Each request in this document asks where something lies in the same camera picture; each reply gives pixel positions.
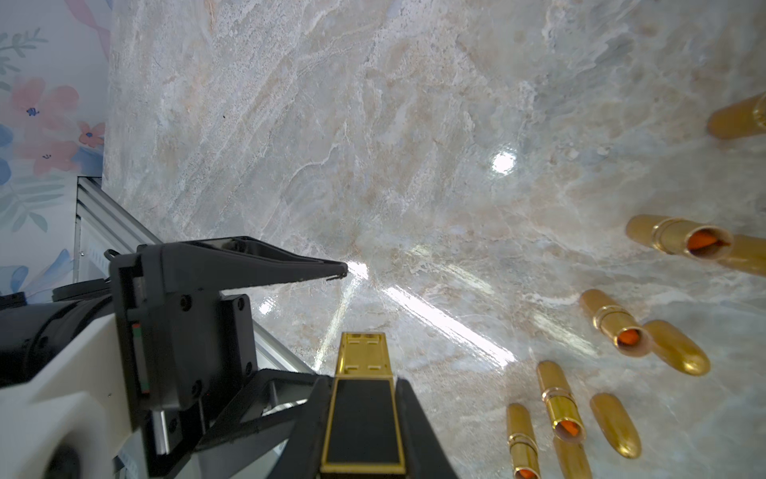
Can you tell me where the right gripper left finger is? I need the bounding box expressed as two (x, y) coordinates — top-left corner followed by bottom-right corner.
(267, 376), (331, 479)

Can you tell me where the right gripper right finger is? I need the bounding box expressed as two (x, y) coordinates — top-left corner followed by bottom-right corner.
(395, 378), (458, 479)

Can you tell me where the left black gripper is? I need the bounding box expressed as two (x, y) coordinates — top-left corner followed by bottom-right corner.
(110, 237), (348, 478)

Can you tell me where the square gold black lipstick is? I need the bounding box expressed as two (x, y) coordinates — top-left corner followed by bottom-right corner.
(319, 333), (406, 478)

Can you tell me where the gold lipstick cap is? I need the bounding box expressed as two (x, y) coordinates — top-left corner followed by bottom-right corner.
(717, 235), (766, 277)
(554, 437), (592, 479)
(644, 319), (711, 376)
(590, 393), (642, 459)

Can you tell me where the gold lipstick base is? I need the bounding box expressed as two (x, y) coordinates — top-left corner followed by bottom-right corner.
(706, 93), (765, 141)

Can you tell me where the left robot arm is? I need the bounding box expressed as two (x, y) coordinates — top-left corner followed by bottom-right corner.
(1, 237), (348, 478)

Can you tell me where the aluminium rail frame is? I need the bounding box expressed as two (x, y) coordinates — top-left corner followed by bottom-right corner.
(71, 176), (315, 375)

